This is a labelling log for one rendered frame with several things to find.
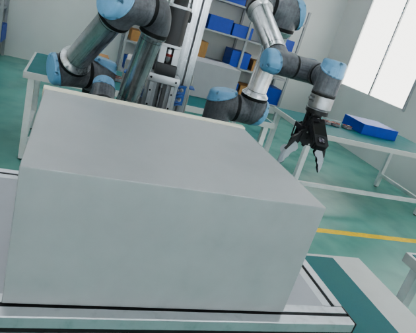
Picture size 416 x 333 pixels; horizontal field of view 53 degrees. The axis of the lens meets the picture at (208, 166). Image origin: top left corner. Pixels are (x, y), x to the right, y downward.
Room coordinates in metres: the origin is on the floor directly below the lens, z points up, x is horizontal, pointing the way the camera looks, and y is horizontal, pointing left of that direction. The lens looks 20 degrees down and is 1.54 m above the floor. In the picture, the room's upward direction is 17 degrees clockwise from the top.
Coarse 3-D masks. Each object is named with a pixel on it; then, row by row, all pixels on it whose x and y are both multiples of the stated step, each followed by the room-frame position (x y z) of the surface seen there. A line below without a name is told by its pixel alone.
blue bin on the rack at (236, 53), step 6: (228, 48) 7.74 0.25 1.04; (228, 54) 7.66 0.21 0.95; (234, 54) 7.54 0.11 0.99; (240, 54) 7.58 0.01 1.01; (246, 54) 7.61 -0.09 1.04; (222, 60) 7.90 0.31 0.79; (228, 60) 7.58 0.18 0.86; (234, 60) 7.55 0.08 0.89; (246, 60) 7.63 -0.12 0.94; (234, 66) 7.56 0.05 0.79; (240, 66) 7.60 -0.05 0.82; (246, 66) 7.64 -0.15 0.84
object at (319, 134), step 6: (312, 120) 1.29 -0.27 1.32; (318, 120) 1.30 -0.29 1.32; (324, 120) 1.31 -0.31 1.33; (312, 126) 1.27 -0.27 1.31; (318, 126) 1.27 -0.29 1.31; (324, 126) 1.28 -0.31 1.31; (312, 132) 1.25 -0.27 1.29; (318, 132) 1.25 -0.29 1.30; (324, 132) 1.26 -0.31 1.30; (312, 138) 1.24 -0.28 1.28; (318, 138) 1.23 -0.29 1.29; (324, 138) 1.24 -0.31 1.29; (312, 144) 1.22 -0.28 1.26; (318, 144) 1.21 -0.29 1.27; (324, 144) 1.22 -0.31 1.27; (324, 150) 1.22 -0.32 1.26
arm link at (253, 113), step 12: (276, 0) 1.67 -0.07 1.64; (288, 0) 1.69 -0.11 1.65; (300, 0) 1.73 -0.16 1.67; (276, 12) 1.67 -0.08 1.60; (288, 12) 1.69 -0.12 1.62; (300, 12) 1.70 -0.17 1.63; (288, 24) 1.70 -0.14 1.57; (300, 24) 1.72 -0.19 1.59; (288, 36) 1.73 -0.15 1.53; (252, 72) 1.77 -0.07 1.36; (264, 72) 1.73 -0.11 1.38; (252, 84) 1.75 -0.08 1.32; (264, 84) 1.74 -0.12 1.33; (252, 96) 1.73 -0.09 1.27; (264, 96) 1.75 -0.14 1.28; (252, 108) 1.73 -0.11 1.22; (264, 108) 1.76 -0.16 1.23; (240, 120) 1.74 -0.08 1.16; (252, 120) 1.75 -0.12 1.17; (264, 120) 1.77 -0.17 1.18
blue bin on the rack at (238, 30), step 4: (236, 24) 7.50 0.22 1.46; (240, 24) 7.93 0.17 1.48; (232, 28) 7.52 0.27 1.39; (236, 28) 7.50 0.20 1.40; (240, 28) 7.53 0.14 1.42; (244, 28) 7.55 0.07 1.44; (252, 28) 7.60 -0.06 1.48; (232, 32) 7.49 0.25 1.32; (236, 32) 7.51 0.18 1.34; (240, 32) 7.53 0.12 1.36; (244, 32) 7.56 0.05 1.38; (252, 32) 7.60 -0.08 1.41; (240, 36) 7.54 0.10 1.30; (244, 36) 7.56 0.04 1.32
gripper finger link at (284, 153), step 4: (284, 144) 1.34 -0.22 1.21; (292, 144) 1.29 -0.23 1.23; (296, 144) 1.29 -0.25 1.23; (280, 148) 1.33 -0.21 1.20; (284, 148) 1.29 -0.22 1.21; (288, 148) 1.29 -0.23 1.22; (292, 148) 1.29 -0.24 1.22; (296, 148) 1.29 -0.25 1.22; (284, 152) 1.28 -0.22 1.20; (288, 152) 1.29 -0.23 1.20; (280, 156) 1.29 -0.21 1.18; (284, 156) 1.28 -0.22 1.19; (288, 156) 1.29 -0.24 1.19; (280, 160) 1.29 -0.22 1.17
